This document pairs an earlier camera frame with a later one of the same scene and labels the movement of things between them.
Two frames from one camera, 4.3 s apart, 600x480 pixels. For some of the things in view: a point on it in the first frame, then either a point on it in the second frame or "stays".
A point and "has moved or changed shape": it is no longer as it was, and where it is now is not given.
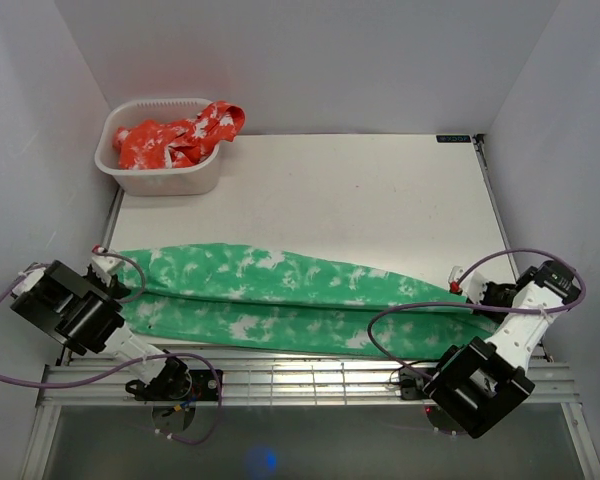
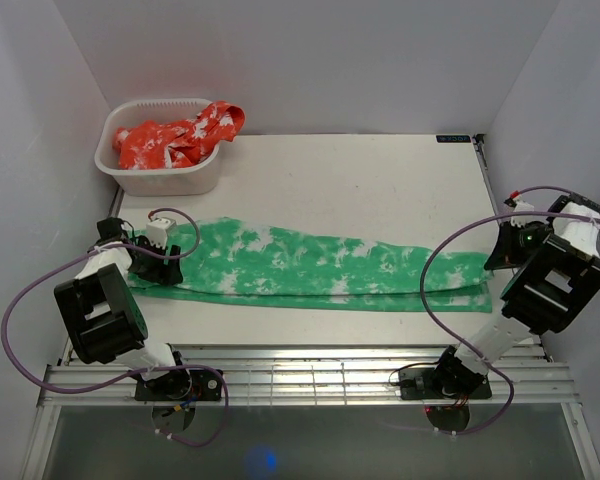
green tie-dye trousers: (278, 300) has moved or changed shape
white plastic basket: (196, 180) stays
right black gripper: (489, 288) to (505, 253)
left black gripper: (116, 289) to (163, 274)
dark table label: (453, 139) stays
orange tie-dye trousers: (147, 144) stays
